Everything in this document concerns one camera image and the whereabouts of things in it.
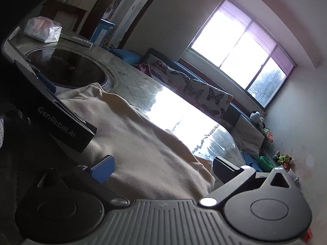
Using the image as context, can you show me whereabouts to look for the cream beige garment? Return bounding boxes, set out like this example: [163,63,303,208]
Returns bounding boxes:
[58,84,215,200]

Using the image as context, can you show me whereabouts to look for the round black induction cooktop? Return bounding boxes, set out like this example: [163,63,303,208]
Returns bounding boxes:
[24,47,115,90]

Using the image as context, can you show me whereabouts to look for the green plastic basin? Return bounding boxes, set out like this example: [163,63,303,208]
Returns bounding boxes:
[258,156,274,173]

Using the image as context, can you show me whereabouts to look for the grey plain cushion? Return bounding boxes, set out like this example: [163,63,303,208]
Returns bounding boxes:
[231,115,265,160]

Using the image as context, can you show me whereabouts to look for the brown plush toys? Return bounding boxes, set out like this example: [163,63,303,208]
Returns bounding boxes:
[273,151,294,172]

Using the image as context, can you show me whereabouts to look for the blue corner sofa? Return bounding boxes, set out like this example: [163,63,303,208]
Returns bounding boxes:
[106,48,278,172]

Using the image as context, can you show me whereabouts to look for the remote control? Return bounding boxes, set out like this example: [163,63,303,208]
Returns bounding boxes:
[60,33,93,48]

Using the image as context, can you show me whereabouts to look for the clear plastic storage box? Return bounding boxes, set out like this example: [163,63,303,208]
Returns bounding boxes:
[284,169,301,189]

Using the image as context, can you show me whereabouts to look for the tissue pack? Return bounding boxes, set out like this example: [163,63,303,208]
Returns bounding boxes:
[24,16,62,43]

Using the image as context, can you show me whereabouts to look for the white plush toy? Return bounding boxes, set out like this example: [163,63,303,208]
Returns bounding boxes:
[249,111,265,130]

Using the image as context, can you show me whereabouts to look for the blue white box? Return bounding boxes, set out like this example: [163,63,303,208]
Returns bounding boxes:
[90,18,115,47]

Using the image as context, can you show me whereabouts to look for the dark wooden cabinet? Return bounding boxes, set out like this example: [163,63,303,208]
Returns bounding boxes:
[39,0,86,32]

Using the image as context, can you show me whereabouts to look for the large butterfly print cushion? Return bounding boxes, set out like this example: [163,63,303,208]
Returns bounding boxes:
[168,71,233,123]

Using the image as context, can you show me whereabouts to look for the red plastic stool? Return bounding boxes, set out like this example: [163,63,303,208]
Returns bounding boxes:
[303,228,313,243]

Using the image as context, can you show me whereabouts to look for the purple cloth on sofa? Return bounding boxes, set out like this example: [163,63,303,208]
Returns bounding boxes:
[134,64,152,77]

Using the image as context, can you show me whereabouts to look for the small butterfly print cushion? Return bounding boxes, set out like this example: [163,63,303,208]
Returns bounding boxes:
[145,54,176,82]

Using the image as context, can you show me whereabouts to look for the window with metal frame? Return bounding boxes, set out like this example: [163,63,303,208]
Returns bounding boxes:
[182,0,296,111]

